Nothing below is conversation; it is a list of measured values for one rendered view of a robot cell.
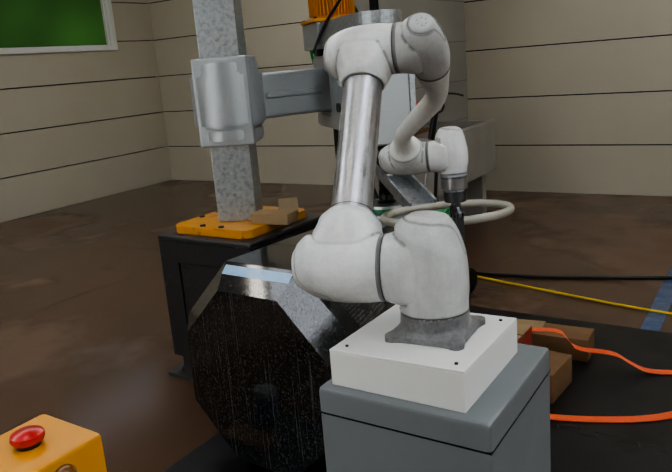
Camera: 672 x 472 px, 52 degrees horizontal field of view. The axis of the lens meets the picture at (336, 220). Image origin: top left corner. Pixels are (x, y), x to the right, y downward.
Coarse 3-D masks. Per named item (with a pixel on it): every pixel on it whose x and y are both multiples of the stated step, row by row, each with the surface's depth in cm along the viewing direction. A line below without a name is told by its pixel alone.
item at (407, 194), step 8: (376, 168) 306; (376, 176) 307; (384, 176) 297; (392, 176) 306; (400, 176) 306; (408, 176) 300; (384, 184) 298; (392, 184) 289; (400, 184) 298; (408, 184) 298; (416, 184) 292; (392, 192) 290; (400, 192) 281; (408, 192) 291; (416, 192) 291; (424, 192) 285; (400, 200) 282; (408, 200) 275; (416, 200) 285; (424, 200) 285; (432, 200) 278
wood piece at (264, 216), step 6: (258, 210) 332; (264, 210) 331; (270, 210) 330; (276, 210) 329; (282, 210) 327; (288, 210) 326; (294, 210) 325; (252, 216) 326; (258, 216) 324; (264, 216) 323; (270, 216) 322; (276, 216) 320; (282, 216) 319; (288, 216) 319; (294, 216) 324; (252, 222) 327; (258, 222) 325; (264, 222) 324; (270, 222) 322; (276, 222) 321; (282, 222) 319; (288, 222) 319
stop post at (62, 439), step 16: (48, 416) 89; (48, 432) 85; (64, 432) 85; (80, 432) 84; (96, 432) 84; (0, 448) 82; (16, 448) 81; (32, 448) 81; (48, 448) 81; (64, 448) 81; (80, 448) 82; (96, 448) 83; (0, 464) 79; (16, 464) 78; (32, 464) 78; (48, 464) 78; (80, 464) 82; (96, 464) 84
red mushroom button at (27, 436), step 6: (24, 426) 83; (30, 426) 83; (36, 426) 83; (18, 432) 82; (24, 432) 82; (30, 432) 82; (36, 432) 82; (42, 432) 82; (12, 438) 81; (18, 438) 81; (24, 438) 81; (30, 438) 81; (36, 438) 81; (42, 438) 82; (12, 444) 81; (18, 444) 80; (24, 444) 80; (30, 444) 81
